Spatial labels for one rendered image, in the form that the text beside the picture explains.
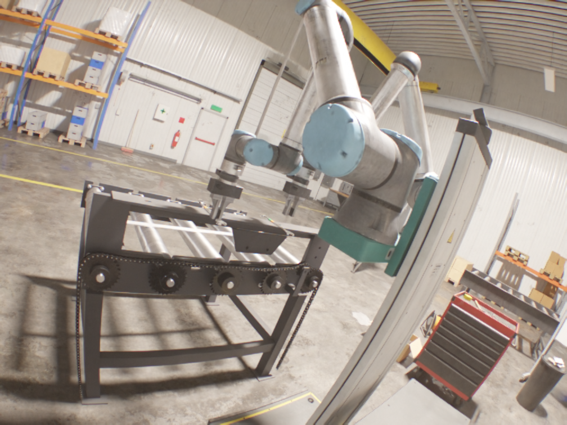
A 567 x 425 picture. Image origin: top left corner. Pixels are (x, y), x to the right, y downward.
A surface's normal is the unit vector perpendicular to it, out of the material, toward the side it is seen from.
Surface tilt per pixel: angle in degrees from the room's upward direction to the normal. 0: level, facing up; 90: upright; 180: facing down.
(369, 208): 70
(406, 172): 87
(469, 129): 90
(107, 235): 90
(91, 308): 90
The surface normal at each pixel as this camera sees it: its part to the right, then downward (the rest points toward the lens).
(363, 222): -0.24, -0.28
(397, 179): 0.41, 0.59
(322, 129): -0.76, -0.10
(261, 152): 0.46, 0.34
